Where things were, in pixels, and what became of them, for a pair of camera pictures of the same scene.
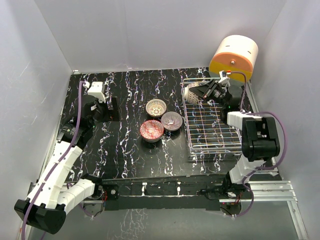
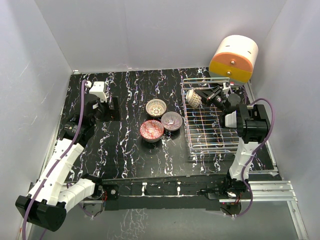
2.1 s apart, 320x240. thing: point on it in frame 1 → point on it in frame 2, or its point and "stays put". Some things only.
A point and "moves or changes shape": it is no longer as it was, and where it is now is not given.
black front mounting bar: [200, 191] stays put
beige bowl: [189, 96] moves or changes shape
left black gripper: [112, 115] stays put
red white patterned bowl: [151, 130] stays put
